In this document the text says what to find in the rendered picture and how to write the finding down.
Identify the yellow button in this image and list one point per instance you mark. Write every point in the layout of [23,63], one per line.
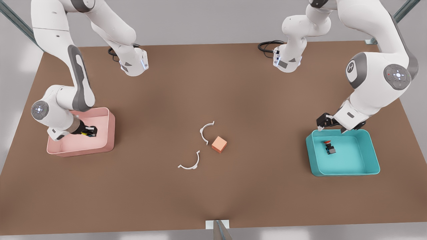
[88,134]

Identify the red button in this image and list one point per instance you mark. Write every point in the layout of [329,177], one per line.
[330,147]

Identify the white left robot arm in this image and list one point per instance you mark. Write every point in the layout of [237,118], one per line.
[370,86]

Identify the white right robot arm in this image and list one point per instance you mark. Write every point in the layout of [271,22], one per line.
[56,36]

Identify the pink storage box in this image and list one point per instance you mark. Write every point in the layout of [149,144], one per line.
[90,146]

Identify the blue storage box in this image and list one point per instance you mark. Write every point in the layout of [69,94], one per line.
[353,160]

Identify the orange cube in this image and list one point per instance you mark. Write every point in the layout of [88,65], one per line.
[219,144]

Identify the silver frame post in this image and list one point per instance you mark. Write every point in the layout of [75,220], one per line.
[402,10]
[18,23]
[220,230]

